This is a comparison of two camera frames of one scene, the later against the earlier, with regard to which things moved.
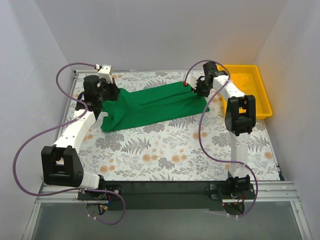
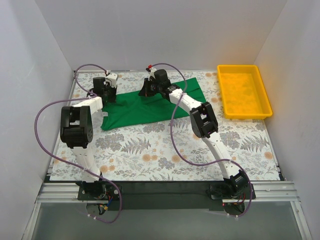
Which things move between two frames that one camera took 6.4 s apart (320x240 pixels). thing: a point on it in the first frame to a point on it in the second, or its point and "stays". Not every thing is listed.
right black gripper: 200,86 to 146,89
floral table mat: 197,147 stays
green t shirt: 149,103 stays
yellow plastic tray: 248,80 stays
